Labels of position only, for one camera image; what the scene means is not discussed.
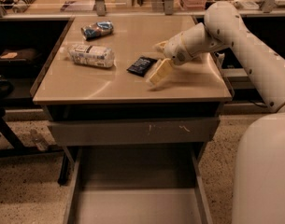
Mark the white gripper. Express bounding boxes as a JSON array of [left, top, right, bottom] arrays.
[[147, 32, 198, 86]]

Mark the dark blue rxbar wrapper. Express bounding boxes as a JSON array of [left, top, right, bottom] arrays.
[[127, 56, 157, 77]]

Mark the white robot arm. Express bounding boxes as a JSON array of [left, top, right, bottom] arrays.
[[148, 2, 285, 224]]

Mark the beige top drawer cabinet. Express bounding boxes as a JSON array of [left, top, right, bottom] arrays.
[[29, 14, 234, 185]]

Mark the grey top drawer front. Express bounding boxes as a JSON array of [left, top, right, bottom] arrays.
[[49, 117, 220, 147]]

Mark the open grey middle drawer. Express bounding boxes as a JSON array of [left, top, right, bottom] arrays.
[[63, 147, 213, 224]]

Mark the blue crumpled chip bag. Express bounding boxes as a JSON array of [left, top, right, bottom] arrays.
[[81, 21, 114, 40]]

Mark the white blue snack bag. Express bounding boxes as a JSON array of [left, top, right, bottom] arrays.
[[68, 44, 115, 68]]

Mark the black coil spring tool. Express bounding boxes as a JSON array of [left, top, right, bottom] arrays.
[[12, 0, 35, 13]]

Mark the black bag on shelf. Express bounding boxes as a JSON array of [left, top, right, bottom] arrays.
[[0, 49, 41, 77]]

